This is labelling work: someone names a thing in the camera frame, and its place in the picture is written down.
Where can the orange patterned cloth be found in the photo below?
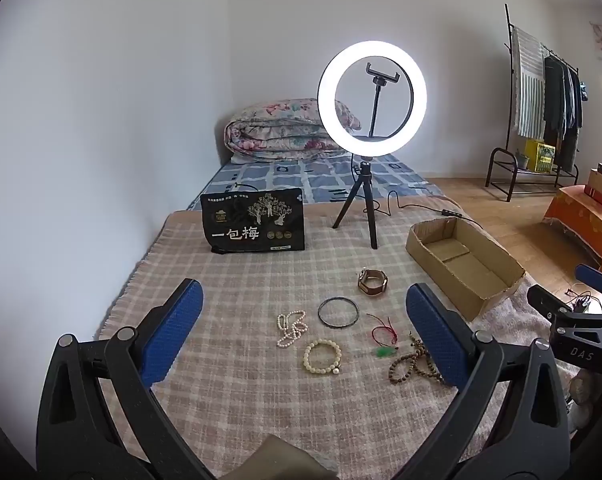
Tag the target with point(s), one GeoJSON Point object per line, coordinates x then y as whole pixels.
{"type": "Point", "coordinates": [576, 215]}

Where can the black mini tripod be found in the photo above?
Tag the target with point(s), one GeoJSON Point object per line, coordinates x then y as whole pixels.
{"type": "Point", "coordinates": [366, 195]}

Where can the blue patterned bed sheet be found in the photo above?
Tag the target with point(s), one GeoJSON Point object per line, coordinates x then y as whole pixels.
{"type": "Point", "coordinates": [291, 180]}

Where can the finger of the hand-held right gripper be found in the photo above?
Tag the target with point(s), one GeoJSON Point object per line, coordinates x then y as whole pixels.
{"type": "Point", "coordinates": [543, 297]}
{"type": "Point", "coordinates": [593, 275]}

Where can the yellow box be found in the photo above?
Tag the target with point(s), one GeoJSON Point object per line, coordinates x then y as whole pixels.
{"type": "Point", "coordinates": [540, 155]}

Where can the black snack bag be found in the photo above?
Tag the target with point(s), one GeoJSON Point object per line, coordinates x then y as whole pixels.
{"type": "Point", "coordinates": [251, 225]}

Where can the black metal clothes rack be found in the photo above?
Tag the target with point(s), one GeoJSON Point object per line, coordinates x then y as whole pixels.
{"type": "Point", "coordinates": [492, 165]}

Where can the dark hanging clothes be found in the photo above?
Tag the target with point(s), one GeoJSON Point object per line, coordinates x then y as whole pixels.
{"type": "Point", "coordinates": [561, 105]}

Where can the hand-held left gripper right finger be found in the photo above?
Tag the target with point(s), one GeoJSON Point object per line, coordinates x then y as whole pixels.
{"type": "Point", "coordinates": [436, 335]}

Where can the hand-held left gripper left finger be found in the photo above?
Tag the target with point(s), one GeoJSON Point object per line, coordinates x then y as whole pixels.
{"type": "Point", "coordinates": [173, 330]}

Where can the thin black bangle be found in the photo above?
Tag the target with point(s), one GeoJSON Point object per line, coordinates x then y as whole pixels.
{"type": "Point", "coordinates": [319, 312]}

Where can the striped hanging towel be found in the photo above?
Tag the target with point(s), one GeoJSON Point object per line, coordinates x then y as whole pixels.
{"type": "Point", "coordinates": [528, 80]}

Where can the cardboard box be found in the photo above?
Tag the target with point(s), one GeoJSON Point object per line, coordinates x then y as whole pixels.
{"type": "Point", "coordinates": [461, 255]}

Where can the folded floral quilt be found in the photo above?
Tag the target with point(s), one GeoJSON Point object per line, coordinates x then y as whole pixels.
{"type": "Point", "coordinates": [276, 130]}

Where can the pink plaid blanket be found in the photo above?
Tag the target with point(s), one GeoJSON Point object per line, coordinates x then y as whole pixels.
{"type": "Point", "coordinates": [231, 285]}

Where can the black phone holder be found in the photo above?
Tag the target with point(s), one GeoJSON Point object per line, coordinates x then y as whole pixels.
{"type": "Point", "coordinates": [376, 105]}

